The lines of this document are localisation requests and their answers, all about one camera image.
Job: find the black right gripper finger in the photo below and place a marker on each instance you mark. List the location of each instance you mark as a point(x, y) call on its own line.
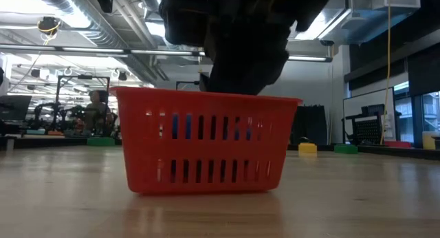
point(245, 73)

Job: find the blue toy building block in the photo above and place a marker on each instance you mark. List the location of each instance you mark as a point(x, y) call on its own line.
point(175, 126)

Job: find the yellow toy building block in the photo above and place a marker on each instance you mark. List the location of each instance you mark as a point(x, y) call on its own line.
point(307, 148)

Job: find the green toy building block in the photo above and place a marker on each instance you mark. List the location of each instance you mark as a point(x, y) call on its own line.
point(100, 141)
point(345, 149)

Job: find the black background robot arm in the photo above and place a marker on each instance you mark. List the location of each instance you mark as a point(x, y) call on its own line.
point(41, 110)

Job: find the black ceiling spotlight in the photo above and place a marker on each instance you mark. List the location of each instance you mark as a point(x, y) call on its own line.
point(122, 75)
point(35, 73)

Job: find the black cabinet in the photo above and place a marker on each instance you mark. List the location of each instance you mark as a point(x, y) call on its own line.
point(309, 122)

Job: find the red plastic slotted basket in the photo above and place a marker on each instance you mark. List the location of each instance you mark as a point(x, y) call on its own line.
point(206, 148)

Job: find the person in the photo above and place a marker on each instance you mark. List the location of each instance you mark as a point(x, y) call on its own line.
point(96, 110)

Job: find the whiteboard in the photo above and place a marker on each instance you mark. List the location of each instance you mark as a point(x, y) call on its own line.
point(364, 98)

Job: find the black perforated metal cart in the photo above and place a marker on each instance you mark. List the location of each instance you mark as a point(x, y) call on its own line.
point(369, 129)

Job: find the black monitor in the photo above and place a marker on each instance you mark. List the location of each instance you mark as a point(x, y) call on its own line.
point(15, 107)

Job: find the orange basket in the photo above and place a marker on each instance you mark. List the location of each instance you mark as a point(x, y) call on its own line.
point(55, 132)

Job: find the teal basket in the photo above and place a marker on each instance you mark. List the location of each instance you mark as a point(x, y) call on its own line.
point(35, 131)

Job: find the red bin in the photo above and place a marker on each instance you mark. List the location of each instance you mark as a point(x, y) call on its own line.
point(397, 144)

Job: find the yellow plastic container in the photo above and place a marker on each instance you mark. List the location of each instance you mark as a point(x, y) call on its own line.
point(429, 140)

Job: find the silver ventilation duct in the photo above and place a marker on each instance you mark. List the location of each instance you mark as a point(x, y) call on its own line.
point(99, 31)

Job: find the long ceiling light rail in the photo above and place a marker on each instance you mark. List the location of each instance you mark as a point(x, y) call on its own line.
point(93, 49)

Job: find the black background station frame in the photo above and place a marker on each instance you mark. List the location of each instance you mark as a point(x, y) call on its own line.
point(84, 77)

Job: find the black aluminium table frame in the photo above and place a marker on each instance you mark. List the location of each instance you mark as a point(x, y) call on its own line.
point(51, 141)

